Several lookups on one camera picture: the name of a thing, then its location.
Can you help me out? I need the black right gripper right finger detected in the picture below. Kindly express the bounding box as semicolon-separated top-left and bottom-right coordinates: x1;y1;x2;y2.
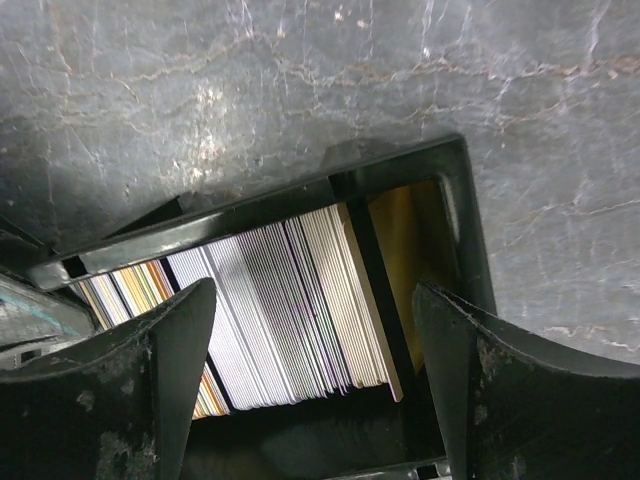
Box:
413;282;639;479

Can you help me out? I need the black plastic card tray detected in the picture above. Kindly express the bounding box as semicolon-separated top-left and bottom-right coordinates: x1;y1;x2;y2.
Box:
27;134;495;479

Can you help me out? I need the white credit card stack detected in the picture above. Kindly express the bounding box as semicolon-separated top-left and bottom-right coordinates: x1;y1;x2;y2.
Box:
75;204;404;419

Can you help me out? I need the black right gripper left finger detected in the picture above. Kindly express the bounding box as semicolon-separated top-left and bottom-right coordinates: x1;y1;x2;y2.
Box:
1;278;216;479

